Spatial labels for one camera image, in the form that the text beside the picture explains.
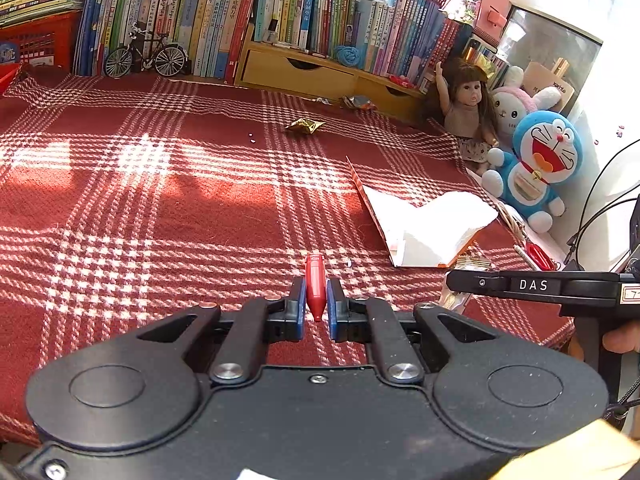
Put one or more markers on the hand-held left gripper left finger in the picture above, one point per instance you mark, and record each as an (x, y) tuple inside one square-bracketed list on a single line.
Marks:
[(300, 310)]

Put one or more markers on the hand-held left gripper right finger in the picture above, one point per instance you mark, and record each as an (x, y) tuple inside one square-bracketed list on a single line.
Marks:
[(334, 310)]

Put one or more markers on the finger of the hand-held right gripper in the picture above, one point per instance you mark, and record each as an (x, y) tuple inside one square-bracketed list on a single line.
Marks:
[(490, 282)]

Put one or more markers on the beige snack wrapper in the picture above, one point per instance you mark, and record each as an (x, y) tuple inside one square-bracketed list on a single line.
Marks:
[(475, 262)]

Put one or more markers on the small red plastic piece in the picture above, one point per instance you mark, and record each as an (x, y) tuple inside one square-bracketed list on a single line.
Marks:
[(316, 285)]

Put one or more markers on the row of shiny thin books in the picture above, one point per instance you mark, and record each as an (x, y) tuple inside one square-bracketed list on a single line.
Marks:
[(485, 60)]

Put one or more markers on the row of paperback books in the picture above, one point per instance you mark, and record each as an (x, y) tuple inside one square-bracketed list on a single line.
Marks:
[(380, 25)]

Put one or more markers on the row of tall picture books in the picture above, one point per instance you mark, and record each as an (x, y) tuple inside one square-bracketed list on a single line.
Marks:
[(175, 15)]

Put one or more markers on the person's right hand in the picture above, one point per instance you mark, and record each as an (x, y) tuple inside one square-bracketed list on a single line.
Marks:
[(625, 339)]

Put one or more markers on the red scissors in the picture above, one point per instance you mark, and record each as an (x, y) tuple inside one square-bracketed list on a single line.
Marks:
[(540, 255)]

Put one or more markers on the orange paper bag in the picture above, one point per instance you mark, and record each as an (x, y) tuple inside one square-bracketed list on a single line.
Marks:
[(425, 230)]

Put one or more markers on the blue cat plush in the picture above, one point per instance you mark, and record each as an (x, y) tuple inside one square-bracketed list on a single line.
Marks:
[(540, 160)]

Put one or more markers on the yellow cloth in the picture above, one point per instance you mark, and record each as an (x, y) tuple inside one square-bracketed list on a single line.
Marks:
[(575, 455)]

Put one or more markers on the pink bunny plush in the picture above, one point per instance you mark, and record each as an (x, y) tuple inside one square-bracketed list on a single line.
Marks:
[(515, 107)]

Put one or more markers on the brown-haired doll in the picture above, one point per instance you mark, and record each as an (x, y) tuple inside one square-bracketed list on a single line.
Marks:
[(467, 105)]

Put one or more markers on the small golden wrapper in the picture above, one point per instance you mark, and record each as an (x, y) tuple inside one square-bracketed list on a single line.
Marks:
[(305, 126)]

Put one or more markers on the wooden printed board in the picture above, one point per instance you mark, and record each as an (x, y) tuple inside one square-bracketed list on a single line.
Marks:
[(542, 82)]

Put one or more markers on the colourful foil wrapper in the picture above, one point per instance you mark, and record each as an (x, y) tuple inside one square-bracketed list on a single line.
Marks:
[(357, 102)]

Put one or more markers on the red knot ornament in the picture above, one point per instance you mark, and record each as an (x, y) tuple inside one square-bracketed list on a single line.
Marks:
[(400, 80)]

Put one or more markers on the wooden drawer organizer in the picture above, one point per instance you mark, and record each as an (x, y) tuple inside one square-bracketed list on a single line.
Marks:
[(320, 75)]

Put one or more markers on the translucent storage box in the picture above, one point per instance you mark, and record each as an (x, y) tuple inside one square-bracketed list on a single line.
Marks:
[(550, 35)]

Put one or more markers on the blue yarn ball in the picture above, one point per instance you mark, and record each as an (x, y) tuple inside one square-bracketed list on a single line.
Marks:
[(346, 55)]

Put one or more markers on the pink box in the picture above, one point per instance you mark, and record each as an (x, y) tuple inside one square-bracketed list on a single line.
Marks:
[(485, 5)]

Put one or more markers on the miniature black bicycle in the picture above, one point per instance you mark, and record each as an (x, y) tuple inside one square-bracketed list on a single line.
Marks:
[(145, 57)]

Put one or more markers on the red flat tray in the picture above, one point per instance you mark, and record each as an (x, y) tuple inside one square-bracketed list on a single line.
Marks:
[(9, 77)]

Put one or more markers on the red plastic crate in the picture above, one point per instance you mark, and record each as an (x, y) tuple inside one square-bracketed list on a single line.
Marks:
[(40, 40)]

